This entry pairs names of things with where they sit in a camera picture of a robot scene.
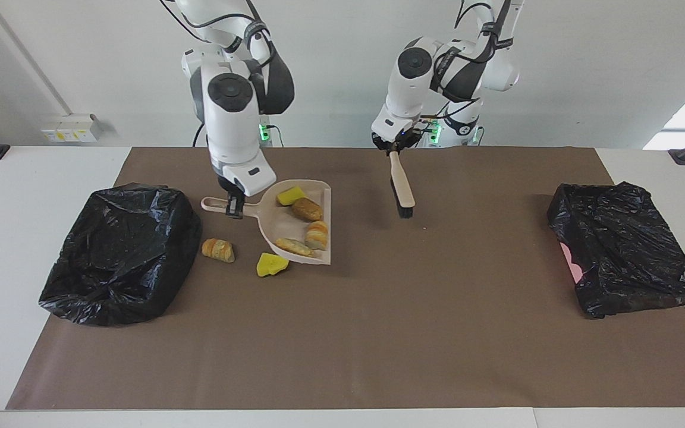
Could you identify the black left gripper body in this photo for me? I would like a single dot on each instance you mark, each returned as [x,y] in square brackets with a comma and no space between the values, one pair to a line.
[396,141]

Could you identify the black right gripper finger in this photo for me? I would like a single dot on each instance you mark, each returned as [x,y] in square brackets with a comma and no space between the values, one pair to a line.
[229,205]
[239,206]

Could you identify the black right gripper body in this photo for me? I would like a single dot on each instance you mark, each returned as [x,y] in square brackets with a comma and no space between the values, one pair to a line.
[231,185]

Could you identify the beige hand brush black bristles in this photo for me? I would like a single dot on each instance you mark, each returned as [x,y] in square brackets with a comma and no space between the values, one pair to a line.
[401,184]

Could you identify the beige plastic dustpan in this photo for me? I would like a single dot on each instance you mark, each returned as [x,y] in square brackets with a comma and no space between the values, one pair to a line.
[271,223]

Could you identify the orange striped croissant piece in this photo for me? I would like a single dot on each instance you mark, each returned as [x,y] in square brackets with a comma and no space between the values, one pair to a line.
[219,249]

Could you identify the small yellow sponge piece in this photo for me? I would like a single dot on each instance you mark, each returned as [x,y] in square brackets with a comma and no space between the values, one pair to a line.
[291,195]

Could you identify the brown bread nugget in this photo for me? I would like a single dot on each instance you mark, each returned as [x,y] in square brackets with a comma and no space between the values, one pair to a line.
[307,209]

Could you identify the beige striped bread piece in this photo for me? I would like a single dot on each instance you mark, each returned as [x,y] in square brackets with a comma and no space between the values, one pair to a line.
[317,235]

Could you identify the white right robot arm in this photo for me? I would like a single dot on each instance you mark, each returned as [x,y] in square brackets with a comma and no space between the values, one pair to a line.
[232,137]

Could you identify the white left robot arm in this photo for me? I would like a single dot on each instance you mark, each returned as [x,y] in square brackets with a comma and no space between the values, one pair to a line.
[408,89]

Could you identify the black trash bag pink bin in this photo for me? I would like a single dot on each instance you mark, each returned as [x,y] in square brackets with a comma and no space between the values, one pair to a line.
[622,249]

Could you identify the brown table mat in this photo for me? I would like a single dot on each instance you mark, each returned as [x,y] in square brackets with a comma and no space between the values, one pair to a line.
[378,333]

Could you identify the white wall socket strip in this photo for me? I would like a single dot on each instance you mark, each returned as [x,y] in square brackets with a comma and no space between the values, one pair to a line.
[72,129]

